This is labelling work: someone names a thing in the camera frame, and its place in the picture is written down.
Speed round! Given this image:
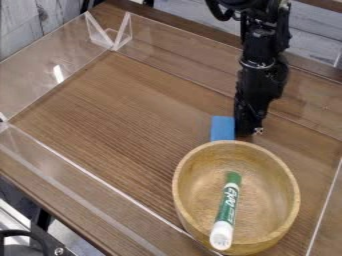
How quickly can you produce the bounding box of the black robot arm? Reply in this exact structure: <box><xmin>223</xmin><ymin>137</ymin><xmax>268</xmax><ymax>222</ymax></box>
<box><xmin>204</xmin><ymin>0</ymin><xmax>291</xmax><ymax>137</ymax></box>

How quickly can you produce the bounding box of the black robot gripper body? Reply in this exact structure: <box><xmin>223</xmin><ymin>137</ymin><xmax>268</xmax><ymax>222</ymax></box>
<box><xmin>233</xmin><ymin>59</ymin><xmax>288</xmax><ymax>117</ymax></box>

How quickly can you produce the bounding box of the black metal bracket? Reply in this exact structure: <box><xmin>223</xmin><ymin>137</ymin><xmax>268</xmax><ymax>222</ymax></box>
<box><xmin>44</xmin><ymin>234</ymin><xmax>77</xmax><ymax>256</ymax></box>

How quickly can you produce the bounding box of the brown wooden bowl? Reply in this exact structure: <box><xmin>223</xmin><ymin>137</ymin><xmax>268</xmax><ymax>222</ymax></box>
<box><xmin>172</xmin><ymin>140</ymin><xmax>300</xmax><ymax>256</ymax></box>

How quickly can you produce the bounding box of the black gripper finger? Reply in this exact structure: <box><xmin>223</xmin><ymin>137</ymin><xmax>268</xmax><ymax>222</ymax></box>
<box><xmin>251</xmin><ymin>114</ymin><xmax>264</xmax><ymax>134</ymax></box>
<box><xmin>233</xmin><ymin>100</ymin><xmax>252</xmax><ymax>137</ymax></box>

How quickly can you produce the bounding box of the blue foam block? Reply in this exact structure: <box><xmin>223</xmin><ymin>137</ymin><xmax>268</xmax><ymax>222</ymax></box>
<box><xmin>209</xmin><ymin>116</ymin><xmax>235</xmax><ymax>141</ymax></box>

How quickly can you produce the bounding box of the black cable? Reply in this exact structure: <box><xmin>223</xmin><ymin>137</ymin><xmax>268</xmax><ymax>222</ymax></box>
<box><xmin>0</xmin><ymin>229</ymin><xmax>50</xmax><ymax>256</ymax></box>

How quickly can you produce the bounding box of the clear acrylic tray wall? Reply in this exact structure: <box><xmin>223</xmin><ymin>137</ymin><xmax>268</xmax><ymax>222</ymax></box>
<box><xmin>0</xmin><ymin>6</ymin><xmax>342</xmax><ymax>256</ymax></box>

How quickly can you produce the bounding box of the green Expo marker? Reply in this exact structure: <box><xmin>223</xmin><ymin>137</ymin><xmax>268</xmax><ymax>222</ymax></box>
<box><xmin>209</xmin><ymin>172</ymin><xmax>241</xmax><ymax>251</ymax></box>

